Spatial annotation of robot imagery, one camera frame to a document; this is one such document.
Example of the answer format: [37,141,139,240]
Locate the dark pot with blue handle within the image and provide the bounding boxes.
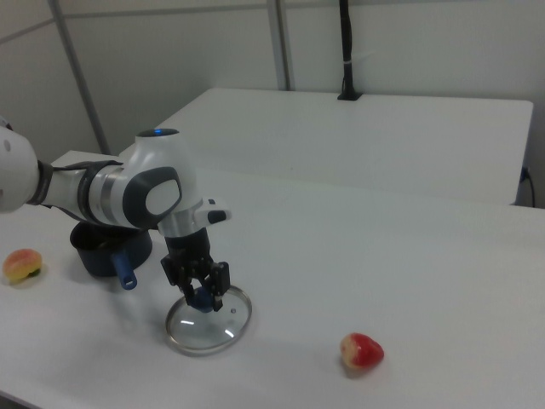
[70,221,153,291]

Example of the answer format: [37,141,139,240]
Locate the grey metal wall post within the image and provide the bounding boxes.
[267,0,295,91]
[49,0,112,157]

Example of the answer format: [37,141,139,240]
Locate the toy peach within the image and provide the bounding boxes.
[2,249,43,285]

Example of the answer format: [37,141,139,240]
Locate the black camera pole on table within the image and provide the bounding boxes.
[336,0,363,101]

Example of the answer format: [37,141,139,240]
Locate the red toy strawberry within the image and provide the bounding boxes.
[339,332,385,376]

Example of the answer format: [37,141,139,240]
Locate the blue cable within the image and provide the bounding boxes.
[519,166,536,208]

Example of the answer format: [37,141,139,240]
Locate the white side table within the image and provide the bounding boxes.
[118,87,535,206]

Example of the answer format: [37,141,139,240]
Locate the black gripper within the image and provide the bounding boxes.
[160,227,232,313]

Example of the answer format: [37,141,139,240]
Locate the glass lid with blue knob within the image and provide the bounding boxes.
[164,284,253,357]

